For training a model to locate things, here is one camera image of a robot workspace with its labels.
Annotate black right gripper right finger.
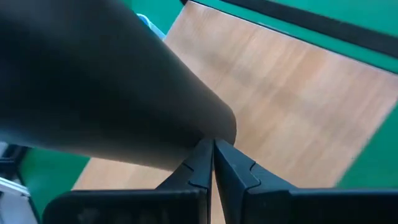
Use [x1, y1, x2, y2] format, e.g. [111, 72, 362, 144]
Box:
[213, 139, 398, 224]

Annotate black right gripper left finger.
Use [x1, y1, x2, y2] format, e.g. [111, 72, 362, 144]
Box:
[42, 138, 214, 224]

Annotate tall black cup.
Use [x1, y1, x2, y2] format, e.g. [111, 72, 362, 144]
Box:
[0, 0, 238, 172]

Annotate small white cup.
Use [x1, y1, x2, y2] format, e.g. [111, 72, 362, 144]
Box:
[136, 13, 167, 40]

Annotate wooden shelf board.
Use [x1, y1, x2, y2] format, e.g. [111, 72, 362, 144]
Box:
[72, 0, 398, 224]

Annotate green table mat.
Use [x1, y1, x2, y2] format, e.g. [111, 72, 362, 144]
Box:
[18, 0, 398, 218]

